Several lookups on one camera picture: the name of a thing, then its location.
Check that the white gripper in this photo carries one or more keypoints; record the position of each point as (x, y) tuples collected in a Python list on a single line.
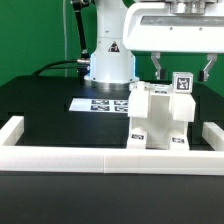
[(154, 27)]

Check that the white chair back piece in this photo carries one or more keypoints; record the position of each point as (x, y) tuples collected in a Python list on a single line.
[(149, 100)]

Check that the white chair seat piece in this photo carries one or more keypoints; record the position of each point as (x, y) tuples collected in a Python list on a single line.
[(158, 129)]

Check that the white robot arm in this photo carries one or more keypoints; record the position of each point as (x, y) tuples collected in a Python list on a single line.
[(112, 65)]

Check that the white marker sheet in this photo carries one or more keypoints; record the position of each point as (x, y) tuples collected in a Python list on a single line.
[(99, 105)]

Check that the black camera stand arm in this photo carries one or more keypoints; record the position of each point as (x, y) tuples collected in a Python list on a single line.
[(77, 6)]

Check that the white U-shaped fence frame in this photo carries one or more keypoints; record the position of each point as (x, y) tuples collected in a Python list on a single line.
[(89, 160)]

